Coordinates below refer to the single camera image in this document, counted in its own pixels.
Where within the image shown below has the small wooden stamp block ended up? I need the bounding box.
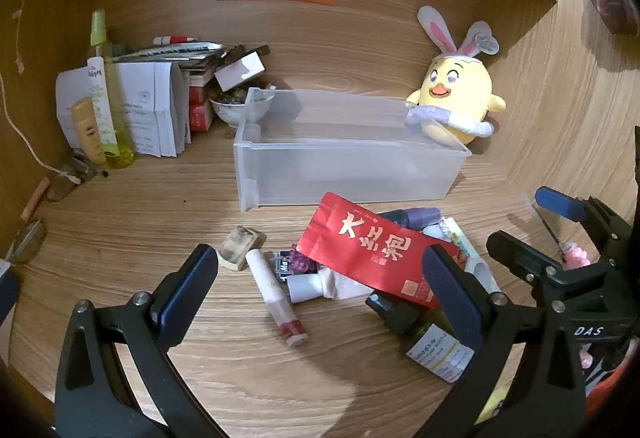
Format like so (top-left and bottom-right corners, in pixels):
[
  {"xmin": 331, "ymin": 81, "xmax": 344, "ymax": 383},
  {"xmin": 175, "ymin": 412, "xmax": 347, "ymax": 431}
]
[{"xmin": 218, "ymin": 227, "xmax": 265, "ymax": 271}]

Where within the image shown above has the brown wooden stick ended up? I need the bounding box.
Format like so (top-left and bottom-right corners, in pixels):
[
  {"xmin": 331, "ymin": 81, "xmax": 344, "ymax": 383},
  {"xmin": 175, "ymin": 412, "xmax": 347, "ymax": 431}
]
[{"xmin": 21, "ymin": 177, "xmax": 51, "ymax": 223}]

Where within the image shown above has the pale pink squeeze tube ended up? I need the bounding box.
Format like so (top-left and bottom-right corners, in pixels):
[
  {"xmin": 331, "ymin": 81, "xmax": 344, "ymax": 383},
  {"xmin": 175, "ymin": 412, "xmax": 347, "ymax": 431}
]
[{"xmin": 287, "ymin": 265, "xmax": 373, "ymax": 303}]

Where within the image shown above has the red foil packet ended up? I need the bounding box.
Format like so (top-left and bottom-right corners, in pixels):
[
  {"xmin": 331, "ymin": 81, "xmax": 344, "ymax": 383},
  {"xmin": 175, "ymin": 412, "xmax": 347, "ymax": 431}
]
[{"xmin": 296, "ymin": 192, "xmax": 462, "ymax": 309}]

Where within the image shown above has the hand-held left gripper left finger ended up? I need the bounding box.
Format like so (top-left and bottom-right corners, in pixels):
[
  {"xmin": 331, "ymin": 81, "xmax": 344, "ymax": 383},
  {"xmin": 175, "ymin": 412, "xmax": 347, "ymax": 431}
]
[{"xmin": 52, "ymin": 244, "xmax": 221, "ymax": 438}]

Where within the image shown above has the translucent plastic bin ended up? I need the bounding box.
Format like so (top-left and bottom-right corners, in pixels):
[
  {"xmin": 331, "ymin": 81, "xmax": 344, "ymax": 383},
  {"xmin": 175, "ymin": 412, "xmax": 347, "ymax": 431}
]
[{"xmin": 232, "ymin": 88, "xmax": 472, "ymax": 212}]

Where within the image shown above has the purple bottle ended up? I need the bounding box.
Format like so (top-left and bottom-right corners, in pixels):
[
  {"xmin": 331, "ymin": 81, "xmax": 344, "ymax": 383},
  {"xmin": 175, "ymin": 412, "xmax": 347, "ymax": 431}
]
[{"xmin": 380, "ymin": 207, "xmax": 443, "ymax": 239}]

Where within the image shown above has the white tube green print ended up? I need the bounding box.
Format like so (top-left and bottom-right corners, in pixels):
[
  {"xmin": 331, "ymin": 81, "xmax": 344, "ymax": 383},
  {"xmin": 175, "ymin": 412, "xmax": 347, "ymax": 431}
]
[{"xmin": 86, "ymin": 56, "xmax": 121, "ymax": 159}]

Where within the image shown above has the yellow chick plush toy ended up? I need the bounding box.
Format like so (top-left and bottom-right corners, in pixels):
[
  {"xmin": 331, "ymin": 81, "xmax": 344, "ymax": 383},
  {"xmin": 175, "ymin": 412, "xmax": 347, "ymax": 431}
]
[{"xmin": 404, "ymin": 5, "xmax": 507, "ymax": 149}]

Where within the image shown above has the yellow-green spray bottle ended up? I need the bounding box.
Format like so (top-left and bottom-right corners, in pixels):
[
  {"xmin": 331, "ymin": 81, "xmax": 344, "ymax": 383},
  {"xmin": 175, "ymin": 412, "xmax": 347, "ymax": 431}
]
[{"xmin": 89, "ymin": 9, "xmax": 137, "ymax": 169}]

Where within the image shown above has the dark blue object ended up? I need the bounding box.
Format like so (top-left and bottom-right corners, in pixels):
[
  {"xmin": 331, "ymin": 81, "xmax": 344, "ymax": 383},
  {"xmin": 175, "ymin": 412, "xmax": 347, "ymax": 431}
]
[{"xmin": 0, "ymin": 260, "xmax": 21, "ymax": 323}]

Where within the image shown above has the yellow cloth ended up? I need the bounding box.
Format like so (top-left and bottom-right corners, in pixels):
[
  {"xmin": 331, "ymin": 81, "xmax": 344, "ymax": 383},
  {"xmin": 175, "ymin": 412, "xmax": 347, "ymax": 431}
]
[{"xmin": 475, "ymin": 388, "xmax": 511, "ymax": 424}]

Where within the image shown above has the red box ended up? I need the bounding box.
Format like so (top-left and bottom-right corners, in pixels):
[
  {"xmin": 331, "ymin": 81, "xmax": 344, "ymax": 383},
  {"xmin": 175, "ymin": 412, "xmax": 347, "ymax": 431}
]
[{"xmin": 187, "ymin": 85, "xmax": 216, "ymax": 133}]

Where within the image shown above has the white mint green tube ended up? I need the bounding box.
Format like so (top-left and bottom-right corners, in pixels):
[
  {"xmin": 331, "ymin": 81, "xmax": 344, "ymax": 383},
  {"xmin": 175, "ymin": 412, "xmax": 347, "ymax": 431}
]
[{"xmin": 440, "ymin": 217, "xmax": 488, "ymax": 269}]

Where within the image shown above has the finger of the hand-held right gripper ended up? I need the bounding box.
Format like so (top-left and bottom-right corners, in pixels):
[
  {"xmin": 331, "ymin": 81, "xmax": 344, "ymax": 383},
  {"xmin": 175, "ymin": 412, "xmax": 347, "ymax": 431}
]
[
  {"xmin": 534, "ymin": 186, "xmax": 634, "ymax": 265},
  {"xmin": 486, "ymin": 230, "xmax": 622, "ymax": 315}
]

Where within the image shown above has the ceramic bowl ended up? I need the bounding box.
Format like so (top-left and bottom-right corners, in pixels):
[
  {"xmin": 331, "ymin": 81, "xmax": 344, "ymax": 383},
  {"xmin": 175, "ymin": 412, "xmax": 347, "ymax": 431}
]
[{"xmin": 209, "ymin": 88, "xmax": 276, "ymax": 126}]

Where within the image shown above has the dark glass bottle with label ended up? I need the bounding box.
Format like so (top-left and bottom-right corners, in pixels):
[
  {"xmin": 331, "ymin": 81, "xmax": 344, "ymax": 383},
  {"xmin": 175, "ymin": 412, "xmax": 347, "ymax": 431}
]
[{"xmin": 365, "ymin": 290, "xmax": 476, "ymax": 385}]

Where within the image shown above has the small white box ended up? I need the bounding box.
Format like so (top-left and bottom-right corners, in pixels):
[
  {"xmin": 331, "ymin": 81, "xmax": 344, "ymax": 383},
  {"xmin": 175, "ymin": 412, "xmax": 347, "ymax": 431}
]
[{"xmin": 214, "ymin": 45, "xmax": 271, "ymax": 92}]

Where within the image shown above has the stack of books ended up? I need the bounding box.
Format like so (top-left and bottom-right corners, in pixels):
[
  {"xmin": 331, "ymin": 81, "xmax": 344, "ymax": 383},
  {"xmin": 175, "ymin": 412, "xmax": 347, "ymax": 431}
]
[{"xmin": 114, "ymin": 42, "xmax": 227, "ymax": 91}]

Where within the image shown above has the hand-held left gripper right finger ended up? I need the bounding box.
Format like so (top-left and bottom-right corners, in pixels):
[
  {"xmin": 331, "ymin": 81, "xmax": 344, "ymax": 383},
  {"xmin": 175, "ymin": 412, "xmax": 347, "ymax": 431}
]
[{"xmin": 421, "ymin": 244, "xmax": 587, "ymax": 438}]

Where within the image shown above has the person's orange clothing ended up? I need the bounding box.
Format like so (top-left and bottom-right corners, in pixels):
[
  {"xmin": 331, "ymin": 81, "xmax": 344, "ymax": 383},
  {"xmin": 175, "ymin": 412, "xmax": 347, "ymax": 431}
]
[{"xmin": 585, "ymin": 353, "xmax": 636, "ymax": 414}]

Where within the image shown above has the lip gloss tube red cap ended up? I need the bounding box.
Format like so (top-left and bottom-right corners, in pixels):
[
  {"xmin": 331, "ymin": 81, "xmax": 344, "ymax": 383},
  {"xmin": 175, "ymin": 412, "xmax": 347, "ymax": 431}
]
[{"xmin": 245, "ymin": 249, "xmax": 309, "ymax": 347}]

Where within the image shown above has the folded white paper leaflet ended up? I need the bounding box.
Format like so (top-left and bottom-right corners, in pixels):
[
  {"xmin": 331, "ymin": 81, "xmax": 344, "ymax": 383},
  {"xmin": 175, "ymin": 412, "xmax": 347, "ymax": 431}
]
[{"xmin": 56, "ymin": 62, "xmax": 191, "ymax": 159}]

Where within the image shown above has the cream yellow tube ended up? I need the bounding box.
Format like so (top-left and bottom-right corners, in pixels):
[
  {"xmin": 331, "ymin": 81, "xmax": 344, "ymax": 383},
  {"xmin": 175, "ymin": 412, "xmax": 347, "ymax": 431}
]
[{"xmin": 69, "ymin": 98, "xmax": 107, "ymax": 165}]

